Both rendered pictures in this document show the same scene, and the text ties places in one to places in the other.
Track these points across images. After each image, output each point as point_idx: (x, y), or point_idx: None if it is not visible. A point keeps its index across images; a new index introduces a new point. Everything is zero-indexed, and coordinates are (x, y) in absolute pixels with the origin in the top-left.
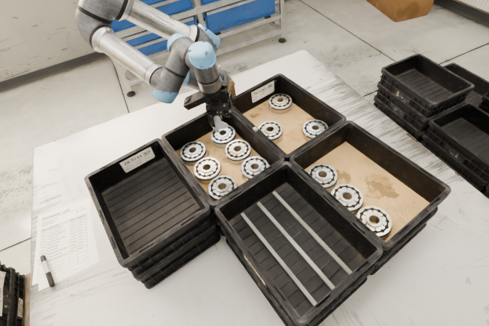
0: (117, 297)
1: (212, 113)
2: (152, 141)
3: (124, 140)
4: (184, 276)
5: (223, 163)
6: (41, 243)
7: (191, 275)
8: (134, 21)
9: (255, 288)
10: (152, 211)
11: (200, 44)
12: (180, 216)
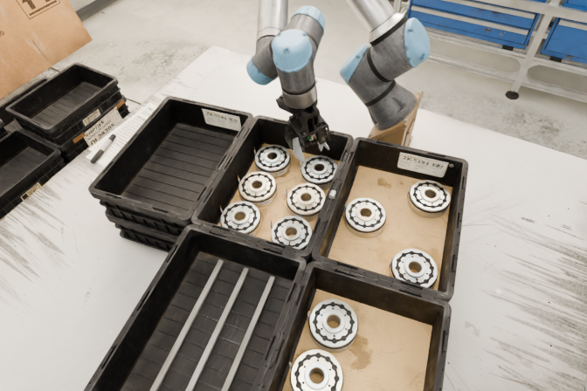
0: (103, 216)
1: (292, 132)
2: (244, 113)
3: (271, 96)
4: (148, 257)
5: (281, 198)
6: (126, 125)
7: (152, 263)
8: None
9: None
10: (180, 176)
11: (296, 36)
12: (187, 204)
